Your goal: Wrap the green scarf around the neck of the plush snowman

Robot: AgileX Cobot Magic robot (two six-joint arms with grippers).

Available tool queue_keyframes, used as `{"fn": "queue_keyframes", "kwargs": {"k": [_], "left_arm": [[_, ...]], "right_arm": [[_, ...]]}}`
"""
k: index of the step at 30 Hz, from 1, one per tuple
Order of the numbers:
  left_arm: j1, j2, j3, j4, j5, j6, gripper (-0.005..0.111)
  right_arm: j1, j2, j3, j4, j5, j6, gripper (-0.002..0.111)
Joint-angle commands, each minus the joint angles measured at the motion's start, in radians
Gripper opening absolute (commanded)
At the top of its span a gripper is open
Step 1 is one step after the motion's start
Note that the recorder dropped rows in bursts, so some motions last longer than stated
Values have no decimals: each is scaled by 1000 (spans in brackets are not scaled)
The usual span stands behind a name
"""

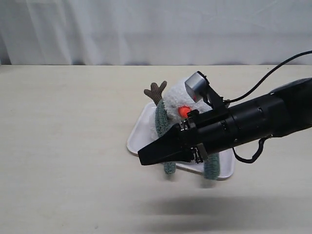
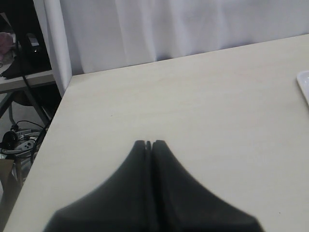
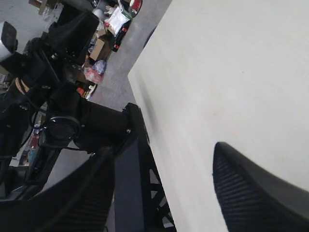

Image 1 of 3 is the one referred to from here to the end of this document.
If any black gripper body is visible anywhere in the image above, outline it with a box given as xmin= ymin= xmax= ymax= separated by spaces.
xmin=180 ymin=102 xmax=288 ymax=164

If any green knitted scarf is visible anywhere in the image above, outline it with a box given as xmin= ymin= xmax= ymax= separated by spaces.
xmin=152 ymin=98 xmax=220 ymax=180

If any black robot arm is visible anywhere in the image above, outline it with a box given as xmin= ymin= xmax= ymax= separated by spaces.
xmin=138 ymin=78 xmax=312 ymax=166

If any white plush snowman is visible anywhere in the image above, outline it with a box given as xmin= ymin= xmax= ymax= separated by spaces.
xmin=143 ymin=81 xmax=211 ymax=140

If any white rectangular tray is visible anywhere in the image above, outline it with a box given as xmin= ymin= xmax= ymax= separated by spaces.
xmin=126 ymin=102 xmax=235 ymax=180

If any white backdrop curtain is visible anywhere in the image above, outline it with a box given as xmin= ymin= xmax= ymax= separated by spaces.
xmin=0 ymin=0 xmax=312 ymax=65

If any black camera cable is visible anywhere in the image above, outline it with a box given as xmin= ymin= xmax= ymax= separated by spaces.
xmin=226 ymin=50 xmax=312 ymax=163

